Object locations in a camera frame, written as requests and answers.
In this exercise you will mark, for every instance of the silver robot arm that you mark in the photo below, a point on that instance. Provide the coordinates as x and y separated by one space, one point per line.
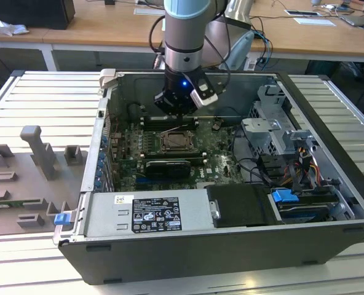
182 30

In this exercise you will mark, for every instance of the black RAM slot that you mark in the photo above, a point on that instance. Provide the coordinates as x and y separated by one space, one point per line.
176 152
157 120
176 156
157 125

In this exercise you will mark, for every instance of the CPU socket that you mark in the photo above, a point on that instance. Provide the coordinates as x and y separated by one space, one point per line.
161 148

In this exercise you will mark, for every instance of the black cylinder component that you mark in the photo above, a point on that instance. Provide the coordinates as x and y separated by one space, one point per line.
133 112

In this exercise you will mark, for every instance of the black graphics card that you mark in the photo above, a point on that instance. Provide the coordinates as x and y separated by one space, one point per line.
166 169

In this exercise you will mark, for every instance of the green motherboard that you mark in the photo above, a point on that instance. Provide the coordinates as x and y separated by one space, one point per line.
219 172

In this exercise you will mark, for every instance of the metal disk bay cage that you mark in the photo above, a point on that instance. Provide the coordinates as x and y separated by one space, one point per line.
262 132

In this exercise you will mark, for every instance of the wooden desk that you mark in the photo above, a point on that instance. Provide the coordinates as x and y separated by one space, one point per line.
102 27

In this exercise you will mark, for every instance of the small white sticker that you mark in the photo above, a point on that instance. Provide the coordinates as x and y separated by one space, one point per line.
123 199

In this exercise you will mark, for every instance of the black power supply label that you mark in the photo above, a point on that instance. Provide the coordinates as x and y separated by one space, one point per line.
155 215

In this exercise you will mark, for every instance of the black plastic shroud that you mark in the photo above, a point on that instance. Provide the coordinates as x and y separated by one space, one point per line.
240 206

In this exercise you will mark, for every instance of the grey power supply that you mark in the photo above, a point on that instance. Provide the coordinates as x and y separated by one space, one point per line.
105 215

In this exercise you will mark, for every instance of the blue disk carrier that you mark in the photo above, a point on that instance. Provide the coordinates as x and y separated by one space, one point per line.
283 195

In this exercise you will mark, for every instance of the white paper sheet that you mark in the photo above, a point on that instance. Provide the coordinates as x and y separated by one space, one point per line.
314 21

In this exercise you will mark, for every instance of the black open PC case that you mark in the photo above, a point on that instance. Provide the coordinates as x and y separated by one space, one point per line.
200 258

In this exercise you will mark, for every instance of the blue case latch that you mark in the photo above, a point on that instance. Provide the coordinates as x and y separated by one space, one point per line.
61 219

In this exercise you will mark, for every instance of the black box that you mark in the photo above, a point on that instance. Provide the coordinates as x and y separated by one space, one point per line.
31 13

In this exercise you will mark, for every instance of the black disk drive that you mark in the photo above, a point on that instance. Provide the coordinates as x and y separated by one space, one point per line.
305 210

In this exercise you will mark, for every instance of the brown parts rack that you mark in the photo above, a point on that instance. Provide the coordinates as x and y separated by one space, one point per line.
22 184

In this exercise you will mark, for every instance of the crumpled white paper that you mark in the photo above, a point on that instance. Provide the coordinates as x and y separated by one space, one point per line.
13 28

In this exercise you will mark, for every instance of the green RAM stick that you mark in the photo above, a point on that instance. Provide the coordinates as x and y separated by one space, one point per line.
10 203

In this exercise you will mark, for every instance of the grey laptop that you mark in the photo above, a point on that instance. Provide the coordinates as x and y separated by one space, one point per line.
358 20

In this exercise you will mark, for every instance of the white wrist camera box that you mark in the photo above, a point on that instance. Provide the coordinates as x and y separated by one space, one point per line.
205 92

